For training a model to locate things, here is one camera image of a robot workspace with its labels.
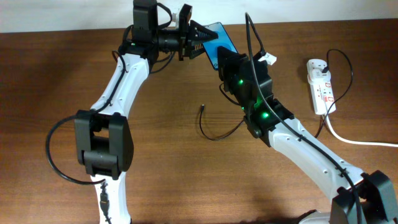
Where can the white power strip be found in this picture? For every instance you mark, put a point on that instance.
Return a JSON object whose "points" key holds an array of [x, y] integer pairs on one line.
{"points": [[322, 94]]}

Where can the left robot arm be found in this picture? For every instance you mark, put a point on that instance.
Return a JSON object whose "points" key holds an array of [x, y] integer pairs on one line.
{"points": [[103, 139]]}

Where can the white USB charger plug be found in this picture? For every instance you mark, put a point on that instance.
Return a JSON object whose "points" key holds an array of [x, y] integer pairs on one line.
{"points": [[316, 76]]}

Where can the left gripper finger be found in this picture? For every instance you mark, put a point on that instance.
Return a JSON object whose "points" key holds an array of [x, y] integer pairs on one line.
{"points": [[199, 34], [196, 50]]}

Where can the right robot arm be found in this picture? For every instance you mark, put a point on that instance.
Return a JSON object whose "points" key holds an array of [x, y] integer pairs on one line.
{"points": [[355, 196]]}

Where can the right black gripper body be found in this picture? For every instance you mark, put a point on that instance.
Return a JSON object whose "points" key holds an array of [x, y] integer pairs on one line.
{"points": [[229, 66]]}

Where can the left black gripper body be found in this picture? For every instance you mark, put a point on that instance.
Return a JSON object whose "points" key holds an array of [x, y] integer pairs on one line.
{"points": [[183, 40]]}

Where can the blue screen smartphone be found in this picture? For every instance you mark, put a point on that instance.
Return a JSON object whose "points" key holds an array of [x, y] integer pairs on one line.
{"points": [[223, 40]]}

